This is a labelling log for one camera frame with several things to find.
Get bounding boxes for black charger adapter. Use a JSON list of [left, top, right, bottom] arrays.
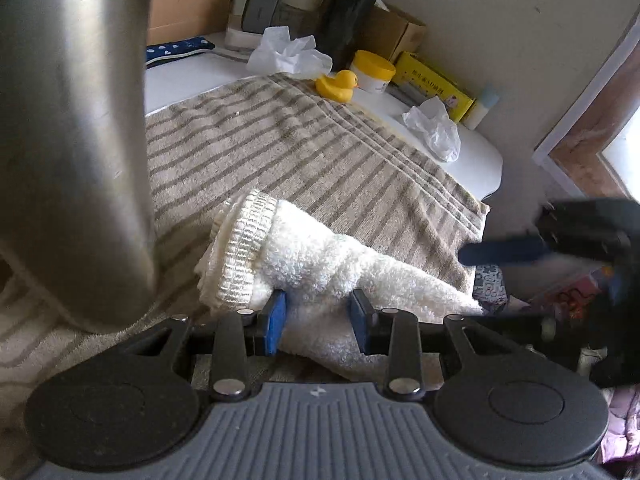
[[241, 0, 278, 35]]

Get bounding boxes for yellow tin box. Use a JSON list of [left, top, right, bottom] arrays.
[[392, 52, 475, 122]]

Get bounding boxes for stainless steel thermos container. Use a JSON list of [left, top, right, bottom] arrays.
[[1, 0, 157, 333]]

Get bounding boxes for crumpled tissue near charger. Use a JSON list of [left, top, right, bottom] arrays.
[[246, 26, 333, 80]]

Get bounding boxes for crumpled tissue near tin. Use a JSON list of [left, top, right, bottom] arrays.
[[401, 96, 461, 162]]

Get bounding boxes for yellow lid cream jar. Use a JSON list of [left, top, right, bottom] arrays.
[[349, 50, 396, 94]]

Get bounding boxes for white blue tube bottle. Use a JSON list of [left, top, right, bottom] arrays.
[[461, 86, 500, 130]]

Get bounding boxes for black tall thermos bottle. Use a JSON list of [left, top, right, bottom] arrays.
[[316, 0, 376, 72]]

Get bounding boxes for blue dotted power strip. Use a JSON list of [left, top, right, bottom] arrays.
[[145, 36, 216, 68]]

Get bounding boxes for clear jar white lid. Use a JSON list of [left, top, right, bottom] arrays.
[[271, 0, 323, 39]]

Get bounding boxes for yellow rubber duck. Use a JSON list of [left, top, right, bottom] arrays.
[[314, 70, 358, 103]]

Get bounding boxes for small cardboard box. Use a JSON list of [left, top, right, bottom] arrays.
[[357, 6, 426, 64]]

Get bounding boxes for striped beige table towel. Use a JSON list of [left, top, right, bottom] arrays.
[[0, 71, 492, 476]]

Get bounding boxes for long cardboard box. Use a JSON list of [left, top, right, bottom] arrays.
[[146, 0, 231, 46]]

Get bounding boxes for white towel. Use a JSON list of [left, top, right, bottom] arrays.
[[194, 190, 482, 382]]

